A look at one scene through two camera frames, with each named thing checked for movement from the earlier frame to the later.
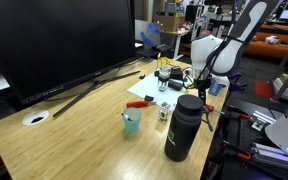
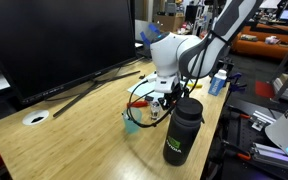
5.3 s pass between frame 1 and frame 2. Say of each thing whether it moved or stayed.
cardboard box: stayed
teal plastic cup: stayed
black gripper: moved
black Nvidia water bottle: stayed
